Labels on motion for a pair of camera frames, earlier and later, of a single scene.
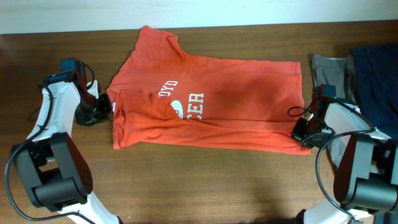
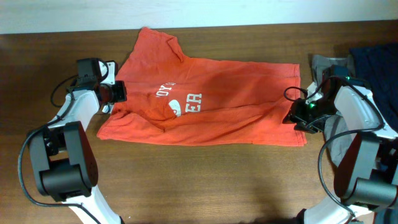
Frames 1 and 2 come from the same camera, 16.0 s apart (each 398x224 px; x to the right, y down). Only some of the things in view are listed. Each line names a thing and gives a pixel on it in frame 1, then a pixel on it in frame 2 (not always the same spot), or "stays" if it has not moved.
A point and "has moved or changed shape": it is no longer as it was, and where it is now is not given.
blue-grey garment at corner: (390, 217) stays
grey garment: (339, 73) stays
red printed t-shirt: (161, 97) has moved or changed shape
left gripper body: (91, 109) → (115, 93)
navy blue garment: (376, 83) stays
